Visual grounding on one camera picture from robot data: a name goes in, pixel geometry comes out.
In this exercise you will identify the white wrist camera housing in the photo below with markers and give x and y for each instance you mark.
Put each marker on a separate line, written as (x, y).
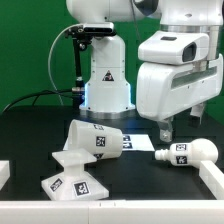
(174, 48)

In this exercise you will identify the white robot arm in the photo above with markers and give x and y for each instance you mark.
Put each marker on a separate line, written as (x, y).
(107, 93)

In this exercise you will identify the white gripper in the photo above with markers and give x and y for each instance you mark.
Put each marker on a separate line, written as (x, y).
(165, 90)

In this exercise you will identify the white front rail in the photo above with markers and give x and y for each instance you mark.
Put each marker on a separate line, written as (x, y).
(113, 212)

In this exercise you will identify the white lamp base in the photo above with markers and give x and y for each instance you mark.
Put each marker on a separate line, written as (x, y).
(74, 183)

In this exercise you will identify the white lamp bulb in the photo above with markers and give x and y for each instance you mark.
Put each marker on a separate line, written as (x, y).
(189, 154)

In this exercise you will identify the black camera on stand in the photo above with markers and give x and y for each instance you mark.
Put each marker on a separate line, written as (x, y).
(82, 35)

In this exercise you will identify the white lamp shade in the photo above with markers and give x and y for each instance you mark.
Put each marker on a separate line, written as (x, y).
(86, 129)

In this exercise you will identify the white paper with tags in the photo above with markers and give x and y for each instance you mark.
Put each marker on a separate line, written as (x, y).
(129, 142)

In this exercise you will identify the white left rail block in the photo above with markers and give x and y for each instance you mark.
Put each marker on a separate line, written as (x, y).
(4, 172)

